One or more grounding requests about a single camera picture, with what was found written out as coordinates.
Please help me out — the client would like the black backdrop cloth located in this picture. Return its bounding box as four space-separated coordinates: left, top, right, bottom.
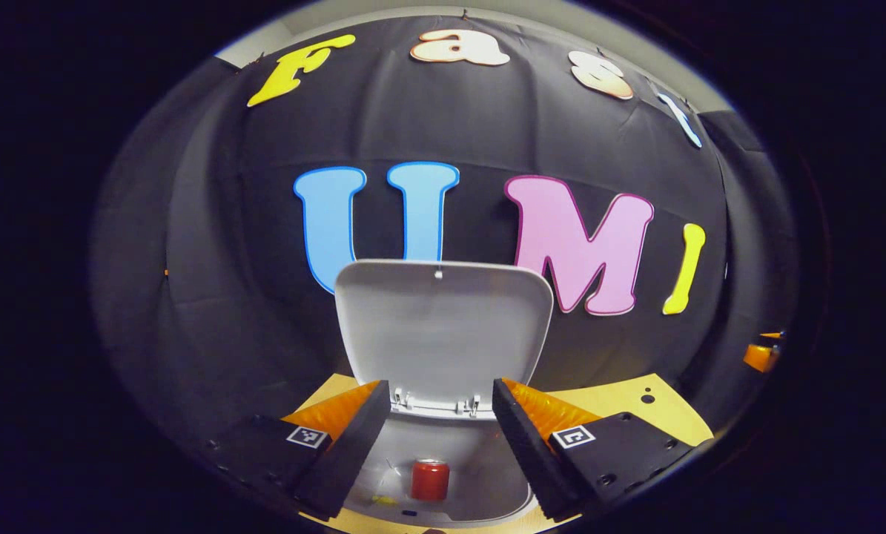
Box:
90 15 799 446

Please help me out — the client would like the white desktop garbage bin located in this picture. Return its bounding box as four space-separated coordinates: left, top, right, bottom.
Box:
334 258 555 529

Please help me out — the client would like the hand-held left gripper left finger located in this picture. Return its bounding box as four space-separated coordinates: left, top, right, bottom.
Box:
205 380 391 520

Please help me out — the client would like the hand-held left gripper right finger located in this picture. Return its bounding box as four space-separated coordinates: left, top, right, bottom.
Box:
492 377 695 521

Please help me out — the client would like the wooden desktop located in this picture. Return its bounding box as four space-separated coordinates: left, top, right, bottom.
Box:
283 373 714 534

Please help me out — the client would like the red pop can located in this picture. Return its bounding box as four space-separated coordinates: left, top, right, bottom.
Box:
411 459 451 502

